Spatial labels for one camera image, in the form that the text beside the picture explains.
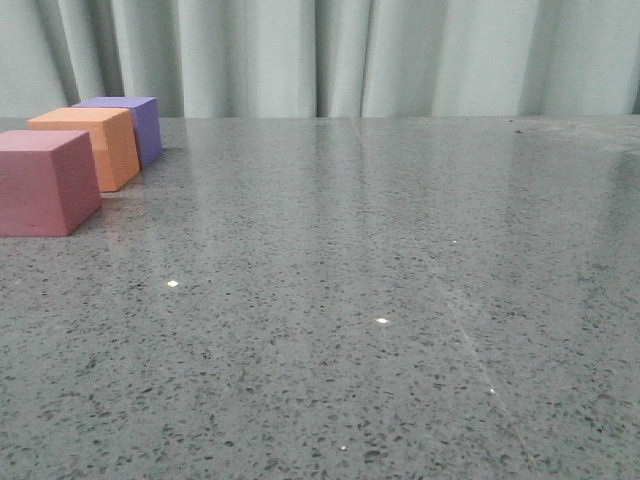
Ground orange foam cube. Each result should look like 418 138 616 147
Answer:
27 107 140 192

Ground purple foam cube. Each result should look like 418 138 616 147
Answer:
74 96 163 170

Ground pink foam cube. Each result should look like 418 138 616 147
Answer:
1 130 102 237

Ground pale green curtain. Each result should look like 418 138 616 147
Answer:
1 1 639 118

